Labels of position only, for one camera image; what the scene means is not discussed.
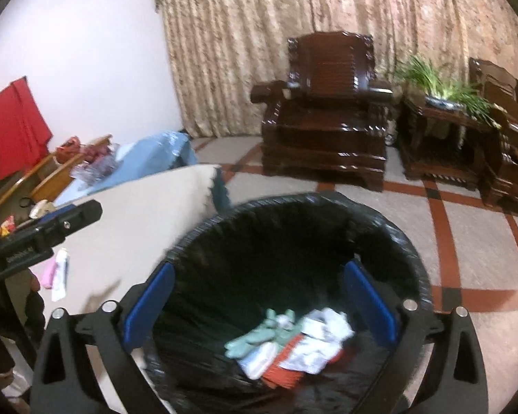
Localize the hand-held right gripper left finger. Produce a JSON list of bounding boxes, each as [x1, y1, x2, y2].
[[31, 261, 176, 414]]

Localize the pink packet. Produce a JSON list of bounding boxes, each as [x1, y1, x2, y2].
[[42, 259, 58, 289]]

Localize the white plastic packet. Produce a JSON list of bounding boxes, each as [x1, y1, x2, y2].
[[51, 248, 71, 303]]

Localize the beige tissue box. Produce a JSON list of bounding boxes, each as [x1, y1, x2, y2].
[[28, 199, 55, 219]]

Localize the dark wooden armchair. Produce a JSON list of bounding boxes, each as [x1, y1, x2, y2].
[[468, 57, 518, 218], [250, 31, 393, 190]]

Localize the wooden chair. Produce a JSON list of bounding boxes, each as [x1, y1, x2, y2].
[[28, 135, 113, 201], [0, 151, 65, 208]]

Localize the red cloth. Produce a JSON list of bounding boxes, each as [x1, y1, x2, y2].
[[0, 76, 53, 181]]

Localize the green potted plant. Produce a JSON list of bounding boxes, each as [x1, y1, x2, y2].
[[395, 54, 501, 128]]

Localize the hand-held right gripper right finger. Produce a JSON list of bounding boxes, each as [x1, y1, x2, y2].
[[343, 260, 489, 414]]

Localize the light blue white packet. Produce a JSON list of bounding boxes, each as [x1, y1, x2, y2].
[[237, 343, 279, 380]]

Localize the light blue cloth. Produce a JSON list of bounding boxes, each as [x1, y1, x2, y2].
[[54, 131, 197, 205]]

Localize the dark wooden side table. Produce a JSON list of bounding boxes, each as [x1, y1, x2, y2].
[[399, 95, 497, 190]]

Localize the dark red bag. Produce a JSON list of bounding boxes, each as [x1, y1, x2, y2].
[[82, 144, 113, 165]]

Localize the small white tissue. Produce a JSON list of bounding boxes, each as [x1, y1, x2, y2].
[[280, 336, 343, 375]]

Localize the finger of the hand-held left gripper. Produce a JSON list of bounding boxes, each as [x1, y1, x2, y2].
[[26, 200, 102, 246]]

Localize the orange mesh net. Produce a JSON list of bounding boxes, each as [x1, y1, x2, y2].
[[261, 334, 346, 391]]

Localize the green rubber glove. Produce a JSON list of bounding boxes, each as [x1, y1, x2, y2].
[[224, 309, 296, 358]]

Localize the trash bin with black liner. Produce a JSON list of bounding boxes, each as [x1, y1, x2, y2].
[[144, 192, 433, 414]]

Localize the beige patterned curtain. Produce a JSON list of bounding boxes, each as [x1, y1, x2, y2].
[[149, 0, 518, 139]]

